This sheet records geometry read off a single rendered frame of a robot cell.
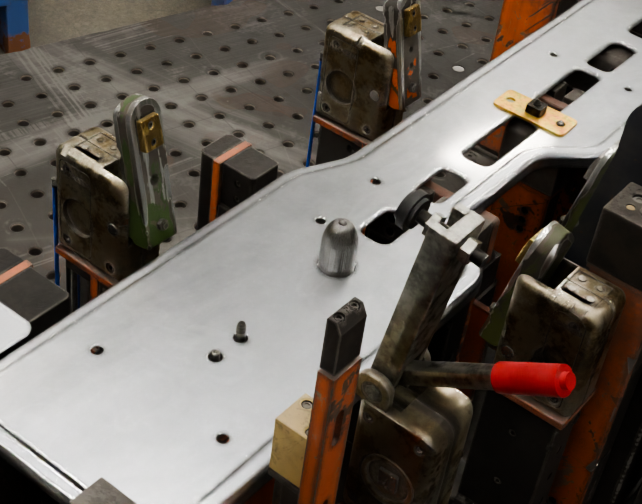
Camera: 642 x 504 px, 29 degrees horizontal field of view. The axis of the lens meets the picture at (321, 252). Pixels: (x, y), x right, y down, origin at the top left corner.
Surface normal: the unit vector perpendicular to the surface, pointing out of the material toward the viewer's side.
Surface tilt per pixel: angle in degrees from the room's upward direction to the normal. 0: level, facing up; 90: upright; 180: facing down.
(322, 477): 90
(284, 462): 90
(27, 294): 0
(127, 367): 0
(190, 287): 0
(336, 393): 90
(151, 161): 78
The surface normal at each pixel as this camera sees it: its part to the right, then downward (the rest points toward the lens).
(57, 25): 0.11, -0.76
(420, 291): -0.62, 0.45
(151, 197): 0.79, 0.29
